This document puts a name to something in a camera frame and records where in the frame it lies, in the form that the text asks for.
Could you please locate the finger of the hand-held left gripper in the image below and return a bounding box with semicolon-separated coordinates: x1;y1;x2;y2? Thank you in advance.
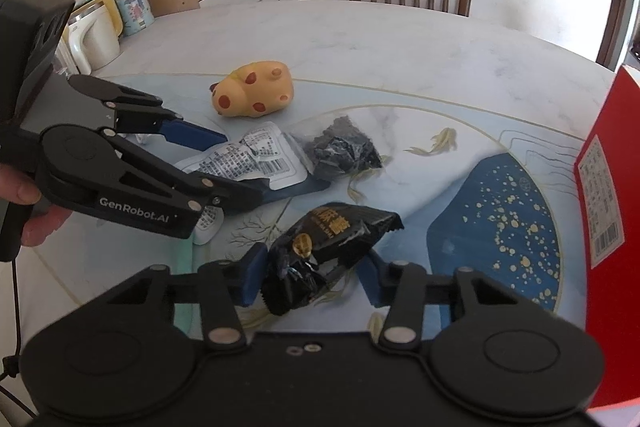
102;129;323;220
65;74;228;148

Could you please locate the red cardboard box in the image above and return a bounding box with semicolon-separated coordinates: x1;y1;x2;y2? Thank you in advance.
575;66;640;413

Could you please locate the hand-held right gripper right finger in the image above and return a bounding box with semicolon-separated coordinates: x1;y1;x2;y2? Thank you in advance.
357;252;538;352

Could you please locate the small white packet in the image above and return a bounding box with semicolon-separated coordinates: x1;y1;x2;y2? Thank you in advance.
192;206;226;247

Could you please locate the black cable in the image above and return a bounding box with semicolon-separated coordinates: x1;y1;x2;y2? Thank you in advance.
0;249;26;418

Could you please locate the white printed mug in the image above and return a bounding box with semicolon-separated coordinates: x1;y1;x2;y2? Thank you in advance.
113;0;157;38

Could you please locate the white black-print packet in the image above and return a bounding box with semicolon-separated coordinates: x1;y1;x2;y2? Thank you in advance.
175;122;308;190

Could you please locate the white marble desktop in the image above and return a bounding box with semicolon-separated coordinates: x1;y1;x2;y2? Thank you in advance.
0;0;623;408

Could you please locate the person's left hand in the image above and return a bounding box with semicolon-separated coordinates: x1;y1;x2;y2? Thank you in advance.
0;166;77;249

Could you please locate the yellow spotted animal toy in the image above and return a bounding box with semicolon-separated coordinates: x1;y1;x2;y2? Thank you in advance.
209;62;295;118

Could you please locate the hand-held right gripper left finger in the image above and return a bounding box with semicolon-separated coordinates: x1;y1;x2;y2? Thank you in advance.
107;242;269;352

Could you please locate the dark shiny foil snack packet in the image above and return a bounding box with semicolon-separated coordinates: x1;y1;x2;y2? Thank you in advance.
260;202;405;317

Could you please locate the clear packet with dark contents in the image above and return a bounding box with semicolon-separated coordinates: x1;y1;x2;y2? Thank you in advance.
290;116;393;182

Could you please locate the white electric kettle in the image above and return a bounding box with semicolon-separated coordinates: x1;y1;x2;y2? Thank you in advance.
57;0;125;76

